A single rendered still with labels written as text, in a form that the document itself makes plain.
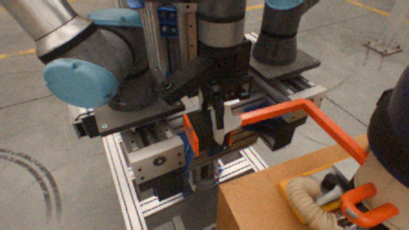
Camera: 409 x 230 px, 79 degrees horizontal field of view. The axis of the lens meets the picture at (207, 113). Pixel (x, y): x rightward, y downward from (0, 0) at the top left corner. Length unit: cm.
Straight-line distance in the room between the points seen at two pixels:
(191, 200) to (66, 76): 109
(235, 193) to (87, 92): 38
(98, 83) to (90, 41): 7
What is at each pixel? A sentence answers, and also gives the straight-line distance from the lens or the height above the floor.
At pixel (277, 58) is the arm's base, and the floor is 106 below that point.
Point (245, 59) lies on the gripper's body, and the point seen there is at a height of 124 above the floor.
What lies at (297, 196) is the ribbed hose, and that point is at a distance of 53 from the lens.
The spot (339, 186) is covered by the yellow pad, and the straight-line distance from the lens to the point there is 66.
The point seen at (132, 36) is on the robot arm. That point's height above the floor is 123.
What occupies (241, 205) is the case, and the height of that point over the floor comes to 95.
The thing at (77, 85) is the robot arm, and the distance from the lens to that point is 49.
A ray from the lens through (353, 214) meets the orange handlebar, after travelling 49.
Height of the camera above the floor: 147
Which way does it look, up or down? 42 degrees down
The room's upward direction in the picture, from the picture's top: straight up
